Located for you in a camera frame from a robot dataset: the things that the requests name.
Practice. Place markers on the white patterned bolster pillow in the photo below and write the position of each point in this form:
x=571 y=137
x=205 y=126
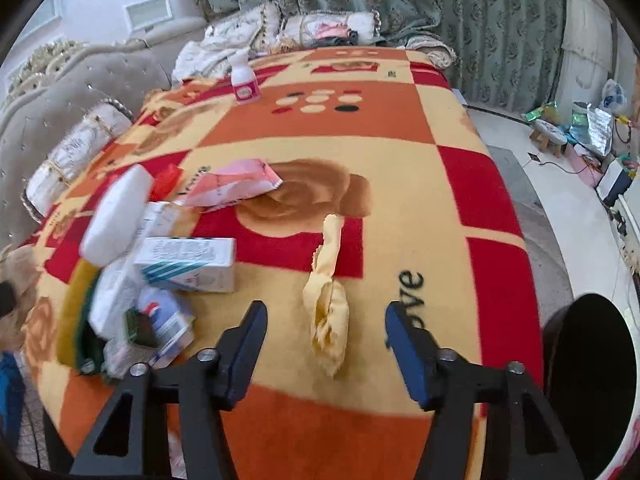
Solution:
x=75 y=155

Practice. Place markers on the blue cloth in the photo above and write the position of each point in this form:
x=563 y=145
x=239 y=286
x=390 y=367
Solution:
x=10 y=395

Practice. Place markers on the yellow cloth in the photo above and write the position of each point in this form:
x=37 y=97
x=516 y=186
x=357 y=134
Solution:
x=327 y=305

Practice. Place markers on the white foam block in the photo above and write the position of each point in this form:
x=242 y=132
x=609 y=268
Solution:
x=117 y=215

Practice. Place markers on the green patterned curtain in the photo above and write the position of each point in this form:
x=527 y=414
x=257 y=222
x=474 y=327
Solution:
x=475 y=20

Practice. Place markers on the red plastic wrapper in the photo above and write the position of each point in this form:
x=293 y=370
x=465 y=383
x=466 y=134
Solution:
x=165 y=182

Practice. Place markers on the cream cushion pink print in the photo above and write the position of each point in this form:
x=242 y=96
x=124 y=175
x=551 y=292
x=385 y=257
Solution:
x=320 y=27

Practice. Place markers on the white bottle pink label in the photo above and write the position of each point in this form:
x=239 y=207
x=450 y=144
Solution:
x=244 y=87

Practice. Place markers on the yellow green scouring sponge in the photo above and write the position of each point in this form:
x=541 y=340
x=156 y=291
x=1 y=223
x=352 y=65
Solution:
x=72 y=320

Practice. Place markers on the long white packet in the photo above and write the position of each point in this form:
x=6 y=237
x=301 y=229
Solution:
x=112 y=300

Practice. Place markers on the white blue cardboard box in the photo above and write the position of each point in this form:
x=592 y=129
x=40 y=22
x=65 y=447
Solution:
x=172 y=320

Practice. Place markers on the black round bin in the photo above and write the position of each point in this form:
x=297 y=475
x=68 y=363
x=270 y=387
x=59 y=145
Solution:
x=590 y=360

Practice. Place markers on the white plastic bag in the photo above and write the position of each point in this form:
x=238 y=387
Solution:
x=614 y=97

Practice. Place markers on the pink plastic wrapper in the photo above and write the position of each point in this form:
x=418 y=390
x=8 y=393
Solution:
x=235 y=185

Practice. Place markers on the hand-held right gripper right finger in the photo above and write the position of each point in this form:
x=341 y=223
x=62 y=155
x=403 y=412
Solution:
x=407 y=355

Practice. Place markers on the white box teal stripes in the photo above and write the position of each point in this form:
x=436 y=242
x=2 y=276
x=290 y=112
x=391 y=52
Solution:
x=200 y=255

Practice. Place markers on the white patterned quilt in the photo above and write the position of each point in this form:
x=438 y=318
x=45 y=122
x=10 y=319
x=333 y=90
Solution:
x=205 y=60

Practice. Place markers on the small wooden stool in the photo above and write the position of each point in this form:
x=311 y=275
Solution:
x=549 y=135

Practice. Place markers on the cream floral cushion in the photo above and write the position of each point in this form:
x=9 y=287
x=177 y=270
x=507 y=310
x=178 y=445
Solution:
x=250 y=30

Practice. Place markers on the printed orange red blanket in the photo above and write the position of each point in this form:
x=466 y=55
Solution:
x=400 y=185

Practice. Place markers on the green white small box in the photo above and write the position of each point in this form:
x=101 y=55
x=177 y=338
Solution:
x=132 y=345

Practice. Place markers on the tan plush cloth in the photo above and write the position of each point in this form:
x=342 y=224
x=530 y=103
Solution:
x=20 y=270

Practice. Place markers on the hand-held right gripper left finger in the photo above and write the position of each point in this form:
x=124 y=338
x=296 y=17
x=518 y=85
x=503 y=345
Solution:
x=245 y=355

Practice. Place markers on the silver foil bag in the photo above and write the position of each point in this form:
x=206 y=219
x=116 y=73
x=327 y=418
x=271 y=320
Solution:
x=597 y=130

